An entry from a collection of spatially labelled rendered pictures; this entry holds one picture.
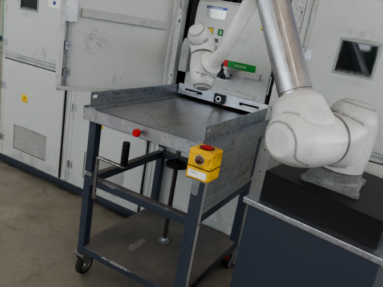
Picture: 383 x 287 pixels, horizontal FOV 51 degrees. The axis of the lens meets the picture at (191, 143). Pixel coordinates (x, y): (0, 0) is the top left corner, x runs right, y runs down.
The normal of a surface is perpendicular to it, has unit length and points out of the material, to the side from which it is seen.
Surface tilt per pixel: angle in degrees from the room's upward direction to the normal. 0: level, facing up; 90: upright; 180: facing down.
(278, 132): 100
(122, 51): 90
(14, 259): 0
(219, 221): 90
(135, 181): 90
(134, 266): 0
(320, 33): 90
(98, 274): 0
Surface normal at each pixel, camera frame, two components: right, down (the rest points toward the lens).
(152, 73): 0.55, 0.33
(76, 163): -0.48, 0.18
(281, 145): -0.80, 0.14
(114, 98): 0.86, 0.28
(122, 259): 0.17, -0.94
